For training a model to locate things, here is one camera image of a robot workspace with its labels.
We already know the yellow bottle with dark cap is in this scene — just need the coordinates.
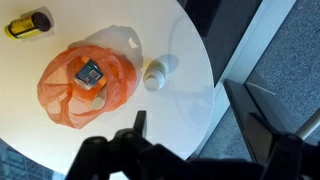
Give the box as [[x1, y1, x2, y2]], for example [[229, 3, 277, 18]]
[[4, 12, 51, 40]]

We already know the white plastic bottle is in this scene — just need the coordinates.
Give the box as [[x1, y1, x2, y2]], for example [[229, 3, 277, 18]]
[[143, 60, 166, 91]]

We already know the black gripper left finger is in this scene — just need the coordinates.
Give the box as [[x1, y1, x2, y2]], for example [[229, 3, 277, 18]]
[[133, 110, 147, 137]]

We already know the small white cap in bag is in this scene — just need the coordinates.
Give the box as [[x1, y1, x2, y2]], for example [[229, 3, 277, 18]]
[[91, 97, 105, 110]]

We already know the blue mint candy container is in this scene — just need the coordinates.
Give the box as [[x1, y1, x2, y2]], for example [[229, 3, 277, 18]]
[[73, 59, 107, 90]]

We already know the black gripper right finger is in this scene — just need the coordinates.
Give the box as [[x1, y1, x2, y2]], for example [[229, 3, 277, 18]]
[[245, 113, 303, 166]]

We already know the orange plastic bag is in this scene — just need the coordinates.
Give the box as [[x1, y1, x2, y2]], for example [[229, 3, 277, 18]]
[[37, 45, 137, 129]]

